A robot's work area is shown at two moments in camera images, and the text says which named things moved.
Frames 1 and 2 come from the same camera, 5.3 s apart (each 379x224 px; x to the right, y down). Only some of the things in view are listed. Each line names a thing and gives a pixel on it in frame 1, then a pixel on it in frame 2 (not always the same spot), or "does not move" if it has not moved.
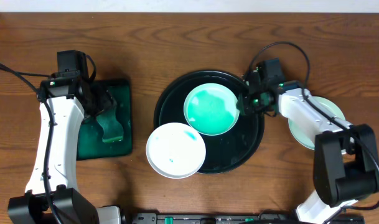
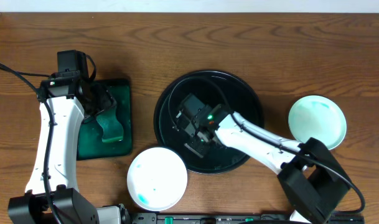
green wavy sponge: [112, 128] does not move
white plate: [175, 150] → [157, 179]
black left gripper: [101, 104] does not move
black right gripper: [246, 108] → [197, 149]
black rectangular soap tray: [90, 144] does not move
